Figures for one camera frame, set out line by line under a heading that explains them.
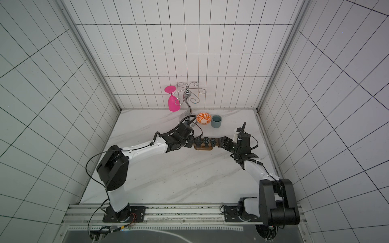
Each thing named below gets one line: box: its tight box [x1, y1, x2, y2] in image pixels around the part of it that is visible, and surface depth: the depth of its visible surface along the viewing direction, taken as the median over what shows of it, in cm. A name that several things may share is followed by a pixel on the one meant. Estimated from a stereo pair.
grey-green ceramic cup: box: [210, 114, 223, 129], surface depth 109 cm
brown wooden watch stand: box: [193, 142, 214, 151], surface depth 97 cm
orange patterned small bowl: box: [196, 112, 212, 126], surface depth 112 cm
